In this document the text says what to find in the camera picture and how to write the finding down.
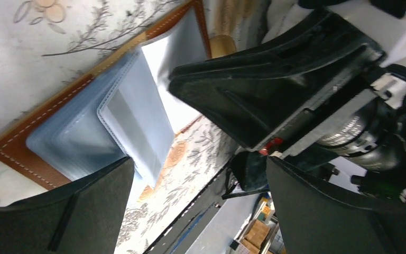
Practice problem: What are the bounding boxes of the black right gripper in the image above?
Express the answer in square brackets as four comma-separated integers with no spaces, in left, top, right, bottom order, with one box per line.
[259,63,406,204]

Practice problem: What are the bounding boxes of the brown leather card holder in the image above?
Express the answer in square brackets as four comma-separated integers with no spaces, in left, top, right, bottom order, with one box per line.
[0,1,211,189]

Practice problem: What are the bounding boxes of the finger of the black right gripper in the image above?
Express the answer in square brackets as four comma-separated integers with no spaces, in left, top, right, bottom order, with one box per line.
[169,8,386,150]

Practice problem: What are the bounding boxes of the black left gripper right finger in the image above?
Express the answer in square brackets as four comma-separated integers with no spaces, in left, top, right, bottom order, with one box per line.
[266,157,406,253]

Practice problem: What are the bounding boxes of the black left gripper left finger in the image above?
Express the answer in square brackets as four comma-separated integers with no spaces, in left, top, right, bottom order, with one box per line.
[0,157,134,253]

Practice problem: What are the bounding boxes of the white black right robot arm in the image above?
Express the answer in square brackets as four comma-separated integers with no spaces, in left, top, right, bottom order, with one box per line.
[169,1,406,206]

